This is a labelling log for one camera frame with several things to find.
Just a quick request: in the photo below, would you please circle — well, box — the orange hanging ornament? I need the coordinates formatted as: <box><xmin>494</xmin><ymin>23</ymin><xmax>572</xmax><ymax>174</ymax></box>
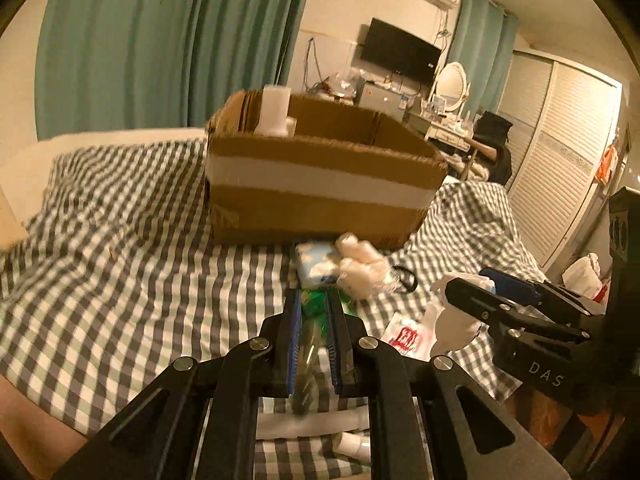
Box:
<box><xmin>595</xmin><ymin>142</ymin><xmax>616</xmax><ymax>183</ymax></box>

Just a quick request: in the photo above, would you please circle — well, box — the clear packet with green print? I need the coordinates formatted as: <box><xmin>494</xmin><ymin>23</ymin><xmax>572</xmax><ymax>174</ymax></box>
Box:
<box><xmin>295</xmin><ymin>287</ymin><xmax>346</xmax><ymax>416</ymax></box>

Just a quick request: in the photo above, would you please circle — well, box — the hanging wall cable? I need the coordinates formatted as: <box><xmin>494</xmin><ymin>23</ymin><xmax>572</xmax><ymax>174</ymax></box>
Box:
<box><xmin>302</xmin><ymin>37</ymin><xmax>321</xmax><ymax>86</ymax></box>

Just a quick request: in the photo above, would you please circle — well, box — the clear dental floss jar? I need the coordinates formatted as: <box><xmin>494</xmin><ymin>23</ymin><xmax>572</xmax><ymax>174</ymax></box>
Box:
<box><xmin>254</xmin><ymin>85</ymin><xmax>293</xmax><ymax>137</ymax></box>

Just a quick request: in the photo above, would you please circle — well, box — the wide green curtain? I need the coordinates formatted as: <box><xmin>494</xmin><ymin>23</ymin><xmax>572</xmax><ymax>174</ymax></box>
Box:
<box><xmin>34</xmin><ymin>0</ymin><xmax>318</xmax><ymax>141</ymax></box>

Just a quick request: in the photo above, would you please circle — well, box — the white dressing table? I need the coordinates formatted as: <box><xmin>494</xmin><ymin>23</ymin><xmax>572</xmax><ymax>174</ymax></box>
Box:
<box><xmin>422</xmin><ymin>110</ymin><xmax>481</xmax><ymax>153</ymax></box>

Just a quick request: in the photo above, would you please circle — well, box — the narrow green curtain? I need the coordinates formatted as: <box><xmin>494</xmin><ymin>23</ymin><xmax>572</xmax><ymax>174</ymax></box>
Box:
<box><xmin>447</xmin><ymin>0</ymin><xmax>518</xmax><ymax>116</ymax></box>

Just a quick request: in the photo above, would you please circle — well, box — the small white bottle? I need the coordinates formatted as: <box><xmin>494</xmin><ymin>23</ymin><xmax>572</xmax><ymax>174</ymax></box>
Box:
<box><xmin>335</xmin><ymin>432</ymin><xmax>373</xmax><ymax>461</ymax></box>

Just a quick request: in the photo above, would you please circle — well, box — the black bag on chair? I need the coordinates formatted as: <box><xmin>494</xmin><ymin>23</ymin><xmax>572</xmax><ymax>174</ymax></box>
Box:
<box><xmin>472</xmin><ymin>111</ymin><xmax>515</xmax><ymax>183</ymax></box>

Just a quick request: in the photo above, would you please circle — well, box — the white louvered wardrobe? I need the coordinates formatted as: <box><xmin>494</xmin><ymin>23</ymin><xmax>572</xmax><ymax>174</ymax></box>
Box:
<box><xmin>505</xmin><ymin>50</ymin><xmax>626</xmax><ymax>271</ymax></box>

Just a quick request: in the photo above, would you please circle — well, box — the white plastic bag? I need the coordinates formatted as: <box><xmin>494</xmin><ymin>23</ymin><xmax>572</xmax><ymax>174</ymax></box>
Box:
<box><xmin>562</xmin><ymin>252</ymin><xmax>611</xmax><ymax>303</ymax></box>

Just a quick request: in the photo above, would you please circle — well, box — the light blue tissue pack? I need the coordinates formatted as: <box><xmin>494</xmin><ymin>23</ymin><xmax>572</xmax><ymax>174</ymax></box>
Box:
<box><xmin>294</xmin><ymin>241</ymin><xmax>346</xmax><ymax>286</ymax></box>

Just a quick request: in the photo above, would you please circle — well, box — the grey checkered blanket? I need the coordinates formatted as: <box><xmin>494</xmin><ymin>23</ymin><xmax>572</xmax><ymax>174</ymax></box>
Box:
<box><xmin>0</xmin><ymin>137</ymin><xmax>551</xmax><ymax>480</ymax></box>

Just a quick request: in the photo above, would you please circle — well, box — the red and white sachet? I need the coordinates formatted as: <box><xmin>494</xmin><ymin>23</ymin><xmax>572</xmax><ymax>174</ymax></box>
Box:
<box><xmin>382</xmin><ymin>312</ymin><xmax>433</xmax><ymax>361</ymax></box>

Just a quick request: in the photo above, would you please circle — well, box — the black wall television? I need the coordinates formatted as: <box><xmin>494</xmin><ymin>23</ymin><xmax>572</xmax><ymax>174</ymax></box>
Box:
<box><xmin>361</xmin><ymin>17</ymin><xmax>443</xmax><ymax>83</ymax></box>

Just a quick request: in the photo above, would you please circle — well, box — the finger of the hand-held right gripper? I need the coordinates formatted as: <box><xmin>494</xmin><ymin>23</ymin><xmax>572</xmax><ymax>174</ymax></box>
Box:
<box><xmin>445</xmin><ymin>277</ymin><xmax>588</xmax><ymax>343</ymax></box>
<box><xmin>479</xmin><ymin>268</ymin><xmax>601</xmax><ymax>313</ymax></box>

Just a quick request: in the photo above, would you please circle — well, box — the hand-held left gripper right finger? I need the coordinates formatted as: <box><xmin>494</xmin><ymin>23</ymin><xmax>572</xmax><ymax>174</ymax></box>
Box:
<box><xmin>325</xmin><ymin>287</ymin><xmax>576</xmax><ymax>480</ymax></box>

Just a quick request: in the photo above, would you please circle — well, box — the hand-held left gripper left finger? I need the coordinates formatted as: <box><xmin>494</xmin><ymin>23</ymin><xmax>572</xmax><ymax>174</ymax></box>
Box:
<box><xmin>52</xmin><ymin>287</ymin><xmax>303</xmax><ymax>480</ymax></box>

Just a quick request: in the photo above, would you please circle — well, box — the white oval mirror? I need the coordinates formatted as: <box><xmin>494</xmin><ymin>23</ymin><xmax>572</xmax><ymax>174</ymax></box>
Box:
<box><xmin>431</xmin><ymin>61</ymin><xmax>470</xmax><ymax>113</ymax></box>

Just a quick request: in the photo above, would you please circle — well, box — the small grey fridge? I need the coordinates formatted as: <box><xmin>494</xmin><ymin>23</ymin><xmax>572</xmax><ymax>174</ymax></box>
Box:
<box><xmin>361</xmin><ymin>81</ymin><xmax>416</xmax><ymax>112</ymax></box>

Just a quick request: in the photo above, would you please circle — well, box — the beige pillow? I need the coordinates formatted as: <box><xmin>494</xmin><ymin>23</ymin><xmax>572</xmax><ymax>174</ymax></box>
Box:
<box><xmin>0</xmin><ymin>180</ymin><xmax>31</xmax><ymax>253</ymax></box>

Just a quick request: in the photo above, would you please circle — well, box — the black hair tie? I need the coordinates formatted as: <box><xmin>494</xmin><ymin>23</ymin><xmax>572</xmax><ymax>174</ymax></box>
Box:
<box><xmin>392</xmin><ymin>265</ymin><xmax>419</xmax><ymax>293</ymax></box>

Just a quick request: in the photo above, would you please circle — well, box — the brown cardboard box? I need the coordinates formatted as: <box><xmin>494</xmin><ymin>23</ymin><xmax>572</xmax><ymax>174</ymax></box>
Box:
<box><xmin>206</xmin><ymin>91</ymin><xmax>448</xmax><ymax>251</ymax></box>

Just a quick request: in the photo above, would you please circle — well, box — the white toothpaste tube purple band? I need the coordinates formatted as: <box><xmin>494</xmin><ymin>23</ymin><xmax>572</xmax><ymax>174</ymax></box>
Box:
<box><xmin>257</xmin><ymin>406</ymin><xmax>371</xmax><ymax>441</ymax></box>

